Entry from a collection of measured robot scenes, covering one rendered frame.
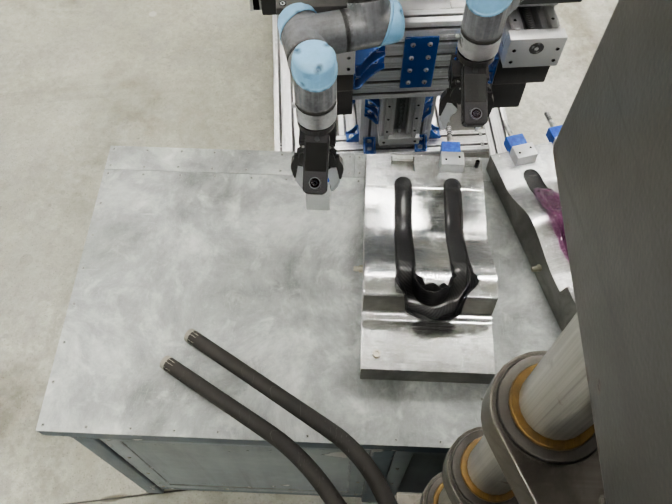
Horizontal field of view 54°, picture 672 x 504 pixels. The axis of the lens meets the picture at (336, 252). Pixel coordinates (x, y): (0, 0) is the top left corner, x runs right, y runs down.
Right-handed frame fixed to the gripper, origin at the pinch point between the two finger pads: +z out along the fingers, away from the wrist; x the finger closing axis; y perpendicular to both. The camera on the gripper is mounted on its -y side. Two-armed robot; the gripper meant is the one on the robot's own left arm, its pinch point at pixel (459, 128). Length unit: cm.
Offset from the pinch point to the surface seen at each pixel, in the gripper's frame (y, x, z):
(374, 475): -69, 17, 7
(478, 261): -26.7, -3.7, 8.6
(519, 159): 2.8, -15.8, 13.2
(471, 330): -39.1, -2.7, 14.8
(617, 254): -79, 11, -85
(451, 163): -2.1, 0.5, 9.1
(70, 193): 48, 129, 101
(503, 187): -2.8, -12.4, 16.5
